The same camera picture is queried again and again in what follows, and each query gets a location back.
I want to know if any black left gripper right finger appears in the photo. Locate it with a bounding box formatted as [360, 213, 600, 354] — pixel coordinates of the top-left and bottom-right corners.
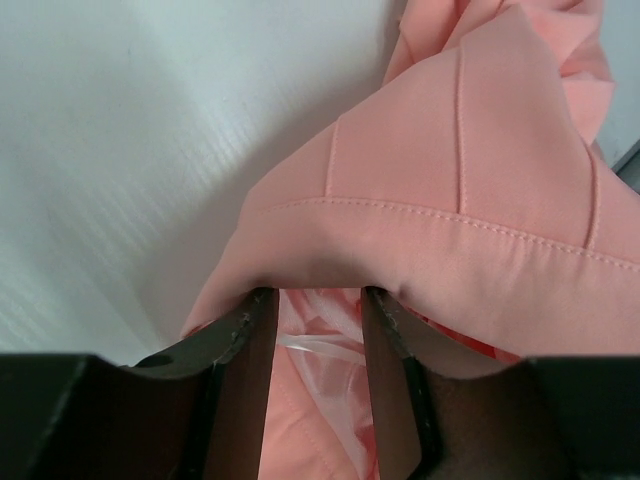
[361, 287, 530, 479]

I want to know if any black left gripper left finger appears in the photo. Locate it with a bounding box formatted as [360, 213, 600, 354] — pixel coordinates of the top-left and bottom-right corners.
[131, 288, 279, 479]

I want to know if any pink skirt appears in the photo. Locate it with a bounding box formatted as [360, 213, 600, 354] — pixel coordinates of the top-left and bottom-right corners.
[185, 1, 639, 479]

